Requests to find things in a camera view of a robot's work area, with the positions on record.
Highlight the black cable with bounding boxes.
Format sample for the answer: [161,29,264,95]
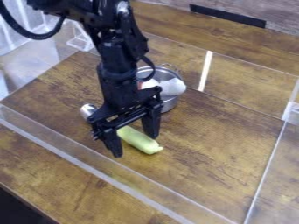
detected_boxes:
[0,0,68,41]

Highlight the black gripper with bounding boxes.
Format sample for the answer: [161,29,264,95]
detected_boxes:
[88,66,163,158]

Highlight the black strip on table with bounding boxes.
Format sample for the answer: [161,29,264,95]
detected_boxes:
[189,3,267,28]

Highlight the small metal pot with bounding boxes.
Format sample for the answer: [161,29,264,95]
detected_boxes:
[137,63,187,113]

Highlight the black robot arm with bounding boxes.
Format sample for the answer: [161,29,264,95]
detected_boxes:
[26,0,163,158]

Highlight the clear acrylic barrier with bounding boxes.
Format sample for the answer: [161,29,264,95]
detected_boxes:
[0,104,299,224]

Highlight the white mushroom toy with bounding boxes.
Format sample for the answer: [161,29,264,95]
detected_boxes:
[139,78,187,96]

